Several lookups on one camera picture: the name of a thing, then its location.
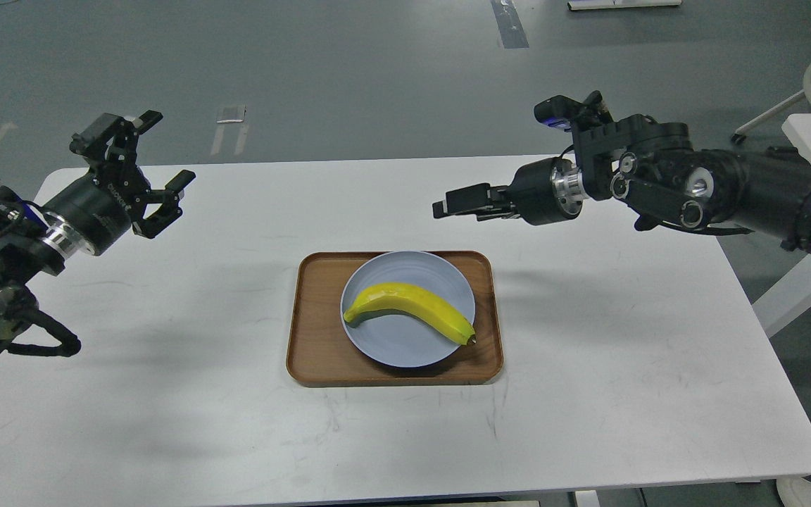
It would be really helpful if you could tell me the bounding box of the yellow banana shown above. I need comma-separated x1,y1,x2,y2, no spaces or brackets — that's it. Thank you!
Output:
342,282,476,346

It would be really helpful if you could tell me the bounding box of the brown wooden tray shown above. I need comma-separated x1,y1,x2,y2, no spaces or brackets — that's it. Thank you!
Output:
287,251,504,387

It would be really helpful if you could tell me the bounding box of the white shoe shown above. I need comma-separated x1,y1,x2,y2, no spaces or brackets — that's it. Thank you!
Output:
775,477,811,506

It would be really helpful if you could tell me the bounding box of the white floor board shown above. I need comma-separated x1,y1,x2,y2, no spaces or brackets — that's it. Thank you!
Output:
567,0,684,12

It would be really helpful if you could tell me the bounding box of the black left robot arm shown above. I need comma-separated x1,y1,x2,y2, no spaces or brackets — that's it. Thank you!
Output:
0,111,194,357

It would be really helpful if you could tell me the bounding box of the light blue round plate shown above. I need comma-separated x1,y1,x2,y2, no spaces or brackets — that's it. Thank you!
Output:
340,251,476,368

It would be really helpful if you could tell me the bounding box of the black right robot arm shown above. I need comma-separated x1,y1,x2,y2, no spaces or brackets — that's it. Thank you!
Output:
432,91,811,254

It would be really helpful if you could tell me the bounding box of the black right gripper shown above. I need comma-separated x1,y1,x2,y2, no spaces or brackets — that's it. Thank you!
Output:
432,157,588,227

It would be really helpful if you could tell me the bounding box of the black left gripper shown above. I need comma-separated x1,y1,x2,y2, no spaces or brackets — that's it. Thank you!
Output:
42,110,196,257

